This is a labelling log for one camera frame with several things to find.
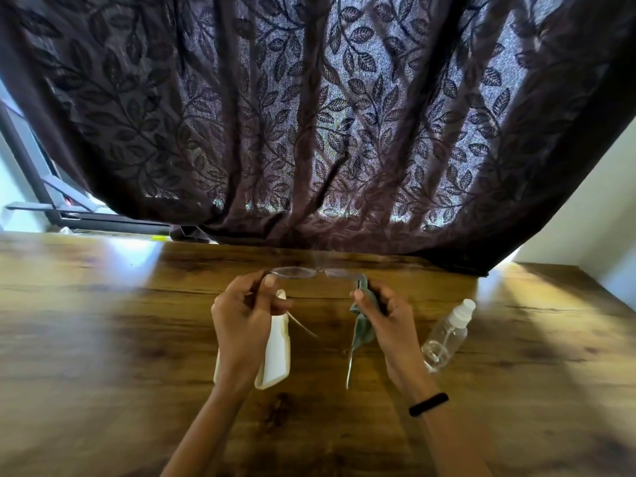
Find person's right hand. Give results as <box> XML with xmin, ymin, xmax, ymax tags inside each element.
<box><xmin>350</xmin><ymin>279</ymin><xmax>434</xmax><ymax>390</ymax></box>

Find person's left hand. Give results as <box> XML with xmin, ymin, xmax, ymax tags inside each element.
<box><xmin>211</xmin><ymin>270</ymin><xmax>294</xmax><ymax>393</ymax></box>

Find green cleaning cloth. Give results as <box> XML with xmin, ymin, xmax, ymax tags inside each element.
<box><xmin>349</xmin><ymin>274</ymin><xmax>377</xmax><ymax>351</ymax></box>

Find thin-rimmed eyeglasses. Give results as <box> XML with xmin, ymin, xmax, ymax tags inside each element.
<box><xmin>263</xmin><ymin>265</ymin><xmax>368</xmax><ymax>391</ymax></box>

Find person's left forearm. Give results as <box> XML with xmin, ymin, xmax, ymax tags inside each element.
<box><xmin>160</xmin><ymin>380</ymin><xmax>255</xmax><ymax>477</ymax></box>

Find person's right forearm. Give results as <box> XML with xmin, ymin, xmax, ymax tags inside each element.
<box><xmin>387</xmin><ymin>366</ymin><xmax>494</xmax><ymax>477</ymax></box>

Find white glasses case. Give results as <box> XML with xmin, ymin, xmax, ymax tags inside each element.
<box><xmin>213</xmin><ymin>289</ymin><xmax>292</xmax><ymax>391</ymax></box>

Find clear spray bottle white cap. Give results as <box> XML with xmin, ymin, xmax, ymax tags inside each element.
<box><xmin>421</xmin><ymin>299</ymin><xmax>477</xmax><ymax>374</ymax></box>

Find black wristband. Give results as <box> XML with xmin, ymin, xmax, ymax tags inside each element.
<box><xmin>408</xmin><ymin>393</ymin><xmax>450</xmax><ymax>418</ymax></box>

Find dark brown leaf-patterned curtain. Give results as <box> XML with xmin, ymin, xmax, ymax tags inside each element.
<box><xmin>0</xmin><ymin>0</ymin><xmax>636</xmax><ymax>277</ymax></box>

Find dark grey window frame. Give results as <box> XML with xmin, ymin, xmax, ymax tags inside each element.
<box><xmin>0</xmin><ymin>80</ymin><xmax>173</xmax><ymax>236</ymax></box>

